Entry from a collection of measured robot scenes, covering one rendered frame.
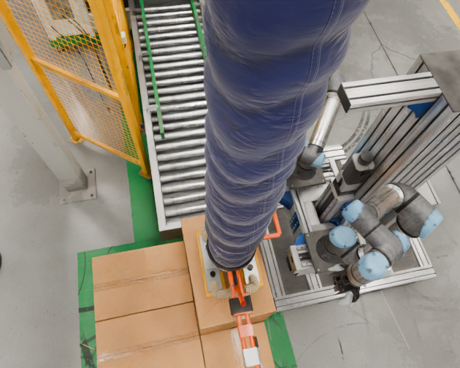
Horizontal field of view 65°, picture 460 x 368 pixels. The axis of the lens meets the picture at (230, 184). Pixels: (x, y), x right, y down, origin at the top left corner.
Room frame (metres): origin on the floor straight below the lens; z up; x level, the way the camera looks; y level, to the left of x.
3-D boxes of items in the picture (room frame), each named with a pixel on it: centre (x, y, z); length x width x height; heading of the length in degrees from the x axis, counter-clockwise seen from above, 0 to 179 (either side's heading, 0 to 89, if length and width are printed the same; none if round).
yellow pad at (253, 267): (0.53, -0.13, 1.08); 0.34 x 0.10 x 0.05; 18
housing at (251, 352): (0.05, -0.19, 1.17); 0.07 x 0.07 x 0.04; 18
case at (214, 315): (0.50, -0.04, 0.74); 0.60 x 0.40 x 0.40; 20
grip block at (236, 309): (0.26, -0.12, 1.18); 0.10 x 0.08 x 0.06; 108
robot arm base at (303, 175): (1.10, -0.42, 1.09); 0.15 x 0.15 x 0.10
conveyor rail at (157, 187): (1.87, 0.78, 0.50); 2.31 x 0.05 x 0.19; 19
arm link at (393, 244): (0.40, -0.51, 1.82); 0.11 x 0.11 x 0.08; 45
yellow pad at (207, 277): (0.47, 0.05, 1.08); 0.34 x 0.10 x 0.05; 18
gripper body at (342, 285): (0.32, -0.45, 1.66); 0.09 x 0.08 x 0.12; 109
